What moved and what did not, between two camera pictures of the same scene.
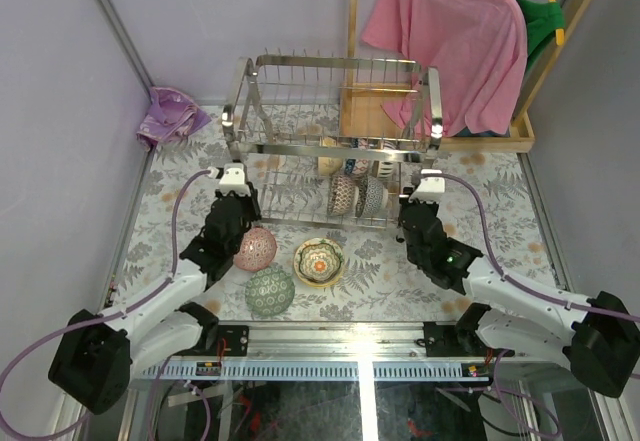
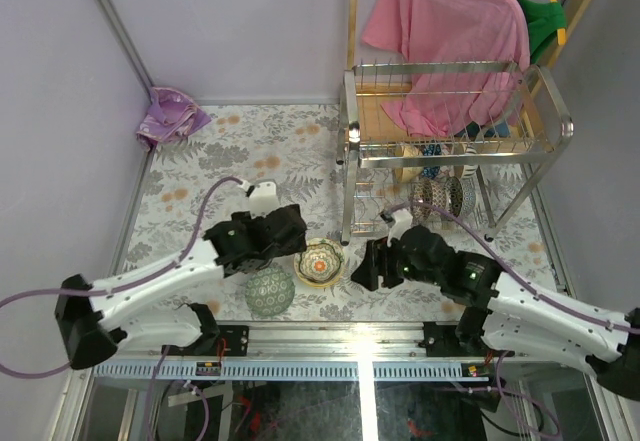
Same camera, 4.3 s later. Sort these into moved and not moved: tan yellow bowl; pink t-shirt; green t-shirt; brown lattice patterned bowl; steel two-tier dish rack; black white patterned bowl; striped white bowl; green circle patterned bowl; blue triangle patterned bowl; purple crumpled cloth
Moved: brown lattice patterned bowl; striped white bowl; black white patterned bowl; tan yellow bowl; blue triangle patterned bowl; steel two-tier dish rack
Not moved: purple crumpled cloth; pink t-shirt; green circle patterned bowl; green t-shirt
